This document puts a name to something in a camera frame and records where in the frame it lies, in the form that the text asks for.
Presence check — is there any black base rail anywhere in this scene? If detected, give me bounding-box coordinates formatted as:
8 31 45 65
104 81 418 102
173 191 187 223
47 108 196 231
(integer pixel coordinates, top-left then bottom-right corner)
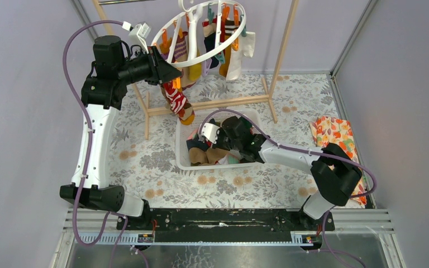
116 208 335 243

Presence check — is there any mustard hanging sock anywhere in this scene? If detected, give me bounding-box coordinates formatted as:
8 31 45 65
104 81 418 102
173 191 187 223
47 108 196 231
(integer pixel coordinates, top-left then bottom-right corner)
218 45 232 77

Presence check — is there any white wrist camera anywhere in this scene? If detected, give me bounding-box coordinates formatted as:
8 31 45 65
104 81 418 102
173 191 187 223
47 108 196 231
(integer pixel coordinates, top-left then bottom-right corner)
122 21 151 52
199 122 221 144

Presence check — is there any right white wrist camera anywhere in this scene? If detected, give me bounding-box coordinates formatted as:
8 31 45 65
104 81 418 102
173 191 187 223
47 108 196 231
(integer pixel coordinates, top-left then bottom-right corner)
199 122 221 144

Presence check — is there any teal clothespin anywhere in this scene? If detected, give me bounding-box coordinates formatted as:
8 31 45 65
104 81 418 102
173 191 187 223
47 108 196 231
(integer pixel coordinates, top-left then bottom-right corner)
215 51 226 64

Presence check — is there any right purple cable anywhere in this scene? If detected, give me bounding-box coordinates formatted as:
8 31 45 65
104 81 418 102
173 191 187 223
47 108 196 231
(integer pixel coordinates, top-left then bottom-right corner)
199 108 378 268

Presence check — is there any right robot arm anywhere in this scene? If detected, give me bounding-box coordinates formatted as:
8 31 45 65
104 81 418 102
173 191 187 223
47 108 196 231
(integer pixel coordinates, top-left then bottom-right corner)
201 116 363 230

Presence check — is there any brown sock in basket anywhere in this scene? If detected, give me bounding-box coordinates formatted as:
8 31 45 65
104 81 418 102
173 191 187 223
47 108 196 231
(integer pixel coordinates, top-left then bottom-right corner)
188 147 229 166

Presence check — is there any orange clothespin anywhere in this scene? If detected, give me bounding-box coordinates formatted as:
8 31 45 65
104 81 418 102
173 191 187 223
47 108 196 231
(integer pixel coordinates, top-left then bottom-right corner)
160 28 169 49
172 76 182 92

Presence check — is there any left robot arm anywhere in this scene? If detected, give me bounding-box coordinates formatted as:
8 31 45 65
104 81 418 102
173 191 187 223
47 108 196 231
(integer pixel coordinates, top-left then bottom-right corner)
59 35 182 229

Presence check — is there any navy hanging sock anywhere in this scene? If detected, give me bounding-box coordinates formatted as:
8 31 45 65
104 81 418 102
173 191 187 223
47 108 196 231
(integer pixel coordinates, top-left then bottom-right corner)
202 21 216 52

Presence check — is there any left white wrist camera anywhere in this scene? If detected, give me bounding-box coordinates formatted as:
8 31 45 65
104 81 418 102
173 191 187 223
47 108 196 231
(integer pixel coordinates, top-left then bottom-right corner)
122 21 151 52

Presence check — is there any red striped santa sock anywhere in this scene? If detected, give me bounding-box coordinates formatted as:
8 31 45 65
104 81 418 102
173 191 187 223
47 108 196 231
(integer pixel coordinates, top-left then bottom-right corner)
161 82 195 125

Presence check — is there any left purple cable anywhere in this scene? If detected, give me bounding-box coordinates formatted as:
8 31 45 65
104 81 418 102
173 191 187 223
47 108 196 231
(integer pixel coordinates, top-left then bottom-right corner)
61 20 150 268

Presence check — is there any yellow hanging sock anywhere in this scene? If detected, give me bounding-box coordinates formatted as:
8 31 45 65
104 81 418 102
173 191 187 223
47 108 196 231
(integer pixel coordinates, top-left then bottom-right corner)
188 63 202 82

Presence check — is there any floral folded cloth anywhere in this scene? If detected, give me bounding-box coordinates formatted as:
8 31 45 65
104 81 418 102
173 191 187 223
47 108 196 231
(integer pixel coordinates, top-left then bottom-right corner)
309 116 368 207

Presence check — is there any purple striped hanging sock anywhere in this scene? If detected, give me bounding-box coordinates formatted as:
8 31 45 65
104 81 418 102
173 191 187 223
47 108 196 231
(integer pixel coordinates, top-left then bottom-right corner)
173 31 188 63

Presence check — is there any purple cable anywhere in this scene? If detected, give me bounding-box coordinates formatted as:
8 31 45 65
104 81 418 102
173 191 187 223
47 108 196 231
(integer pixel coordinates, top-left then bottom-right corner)
61 20 150 268
199 108 378 268

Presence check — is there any floral table mat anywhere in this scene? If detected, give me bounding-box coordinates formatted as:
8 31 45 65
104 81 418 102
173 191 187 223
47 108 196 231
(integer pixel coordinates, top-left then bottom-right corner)
109 74 339 208

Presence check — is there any white hanging sock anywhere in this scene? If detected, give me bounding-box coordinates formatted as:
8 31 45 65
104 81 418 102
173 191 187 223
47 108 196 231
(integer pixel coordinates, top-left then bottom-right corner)
226 31 256 81

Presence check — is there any navy sock in basket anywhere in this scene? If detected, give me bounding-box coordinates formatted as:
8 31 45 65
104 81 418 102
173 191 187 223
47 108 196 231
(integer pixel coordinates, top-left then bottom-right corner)
186 133 211 152

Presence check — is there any lilac clothespin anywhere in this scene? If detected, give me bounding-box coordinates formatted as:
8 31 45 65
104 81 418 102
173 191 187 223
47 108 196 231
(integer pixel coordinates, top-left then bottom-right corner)
202 58 212 76

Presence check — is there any wooden drying rack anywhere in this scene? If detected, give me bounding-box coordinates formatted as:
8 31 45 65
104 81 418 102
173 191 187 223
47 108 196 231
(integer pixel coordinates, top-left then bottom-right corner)
92 1 299 140

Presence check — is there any white plastic basket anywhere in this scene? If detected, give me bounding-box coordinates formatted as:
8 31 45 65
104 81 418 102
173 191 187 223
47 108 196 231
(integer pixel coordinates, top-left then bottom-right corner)
175 108 263 171

